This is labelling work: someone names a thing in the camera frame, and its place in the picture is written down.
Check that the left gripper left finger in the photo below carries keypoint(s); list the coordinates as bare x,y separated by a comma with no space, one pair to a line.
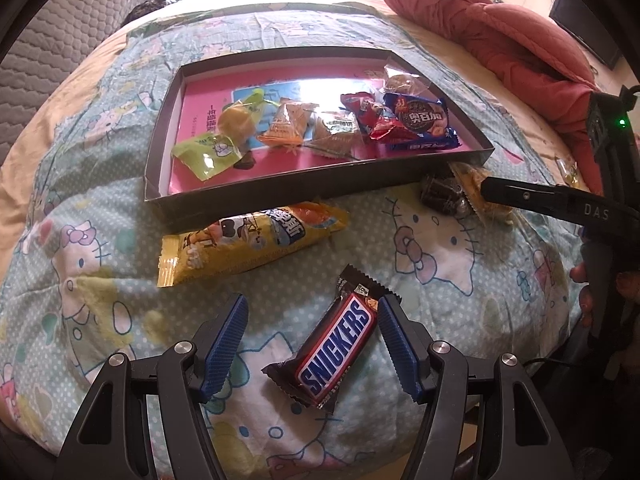
188,375

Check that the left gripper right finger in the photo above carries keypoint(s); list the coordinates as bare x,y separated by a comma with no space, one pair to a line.
434,374

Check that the Snickers bar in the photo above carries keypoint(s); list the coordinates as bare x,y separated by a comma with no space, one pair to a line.
314,374

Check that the blue Oreo-style cookie packet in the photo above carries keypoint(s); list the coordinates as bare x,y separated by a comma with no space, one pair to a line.
422,122

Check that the green snack packet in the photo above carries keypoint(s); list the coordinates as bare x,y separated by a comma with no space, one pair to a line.
207,155

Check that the red milk candy packet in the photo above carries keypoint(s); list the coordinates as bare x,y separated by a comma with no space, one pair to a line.
375,120

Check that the brown cracker clear packet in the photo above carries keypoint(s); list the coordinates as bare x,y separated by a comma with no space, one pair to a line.
335,134

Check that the orange triangular snack packet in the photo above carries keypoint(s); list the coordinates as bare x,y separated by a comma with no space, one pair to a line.
289,125

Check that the yellow cake clear packet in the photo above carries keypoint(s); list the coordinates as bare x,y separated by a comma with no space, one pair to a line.
240,119

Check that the person right hand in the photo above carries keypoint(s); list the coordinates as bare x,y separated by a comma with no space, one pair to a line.
627,283

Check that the golden pastry clear packet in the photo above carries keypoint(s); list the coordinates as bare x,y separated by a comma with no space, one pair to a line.
471,178

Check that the yellow long snack packet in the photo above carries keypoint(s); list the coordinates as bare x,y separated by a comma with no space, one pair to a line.
241,243

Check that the dark wrapped candy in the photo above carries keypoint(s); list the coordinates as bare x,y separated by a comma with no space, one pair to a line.
445,196

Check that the red quilted blanket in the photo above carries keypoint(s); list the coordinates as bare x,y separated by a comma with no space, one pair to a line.
534,59

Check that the shallow dark cardboard box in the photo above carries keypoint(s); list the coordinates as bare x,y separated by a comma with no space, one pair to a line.
194,209

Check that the pink Chinese workbook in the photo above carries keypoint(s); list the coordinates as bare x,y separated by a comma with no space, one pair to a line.
262,121

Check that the beige bed sheet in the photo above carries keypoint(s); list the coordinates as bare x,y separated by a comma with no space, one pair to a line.
19,167

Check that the grey quilted headboard cover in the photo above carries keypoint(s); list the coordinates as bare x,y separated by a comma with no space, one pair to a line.
55,41

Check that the black wall television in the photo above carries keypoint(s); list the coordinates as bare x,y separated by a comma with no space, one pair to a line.
575,18

